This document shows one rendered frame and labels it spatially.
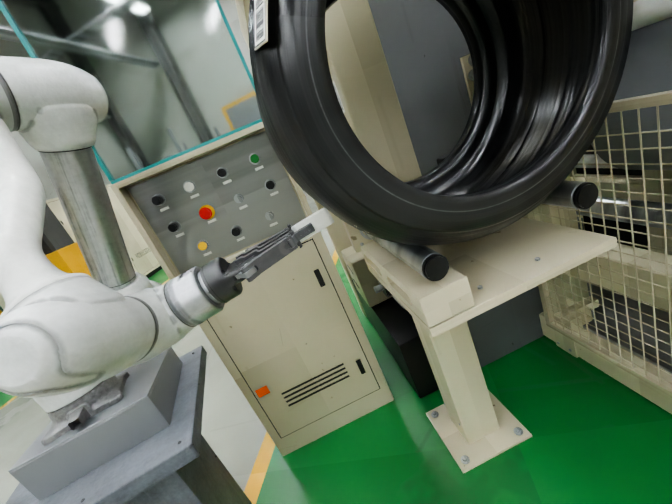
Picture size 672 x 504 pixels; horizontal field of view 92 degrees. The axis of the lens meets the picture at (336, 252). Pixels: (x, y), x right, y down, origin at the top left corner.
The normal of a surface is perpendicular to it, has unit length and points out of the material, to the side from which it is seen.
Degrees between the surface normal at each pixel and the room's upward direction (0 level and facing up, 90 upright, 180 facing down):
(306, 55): 87
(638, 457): 0
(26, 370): 76
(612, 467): 0
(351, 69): 90
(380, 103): 90
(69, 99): 117
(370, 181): 96
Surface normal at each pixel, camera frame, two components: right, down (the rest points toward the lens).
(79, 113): 0.91, 0.29
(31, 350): 0.04, 0.04
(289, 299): 0.20, 0.26
